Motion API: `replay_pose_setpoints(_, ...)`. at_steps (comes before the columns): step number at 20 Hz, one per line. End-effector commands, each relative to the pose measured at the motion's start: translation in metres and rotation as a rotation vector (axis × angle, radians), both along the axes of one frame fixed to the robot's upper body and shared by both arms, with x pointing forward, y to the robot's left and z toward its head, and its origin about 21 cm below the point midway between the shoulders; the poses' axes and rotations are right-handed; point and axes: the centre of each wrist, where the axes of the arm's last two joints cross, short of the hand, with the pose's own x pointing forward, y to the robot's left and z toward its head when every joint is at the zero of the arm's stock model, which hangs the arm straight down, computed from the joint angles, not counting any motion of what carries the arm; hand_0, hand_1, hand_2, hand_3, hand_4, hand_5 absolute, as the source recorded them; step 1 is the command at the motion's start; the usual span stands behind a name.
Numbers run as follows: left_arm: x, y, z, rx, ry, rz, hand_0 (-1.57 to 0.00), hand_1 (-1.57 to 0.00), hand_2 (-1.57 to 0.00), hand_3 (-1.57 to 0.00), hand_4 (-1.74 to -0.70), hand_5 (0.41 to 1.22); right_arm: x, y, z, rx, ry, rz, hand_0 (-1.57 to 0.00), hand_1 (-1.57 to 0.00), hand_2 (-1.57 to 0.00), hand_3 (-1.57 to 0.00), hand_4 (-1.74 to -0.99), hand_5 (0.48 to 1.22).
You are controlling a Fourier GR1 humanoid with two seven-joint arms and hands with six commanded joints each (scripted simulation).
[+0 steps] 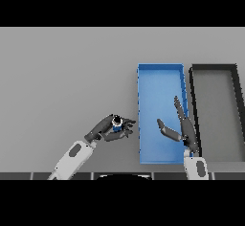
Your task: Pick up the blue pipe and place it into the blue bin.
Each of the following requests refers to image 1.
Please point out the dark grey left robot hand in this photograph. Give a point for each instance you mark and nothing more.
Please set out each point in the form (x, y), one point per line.
(103, 128)

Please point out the dark grey bin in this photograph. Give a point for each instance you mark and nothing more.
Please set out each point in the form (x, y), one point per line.
(220, 115)

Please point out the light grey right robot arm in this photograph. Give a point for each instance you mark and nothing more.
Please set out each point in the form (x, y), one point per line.
(195, 166)

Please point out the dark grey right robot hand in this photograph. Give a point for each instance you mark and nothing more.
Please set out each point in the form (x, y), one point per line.
(187, 131)

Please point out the blue bin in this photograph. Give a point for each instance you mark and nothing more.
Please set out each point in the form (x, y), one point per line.
(159, 108)

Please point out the blue pipe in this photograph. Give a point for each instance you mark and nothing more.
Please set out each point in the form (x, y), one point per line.
(117, 124)

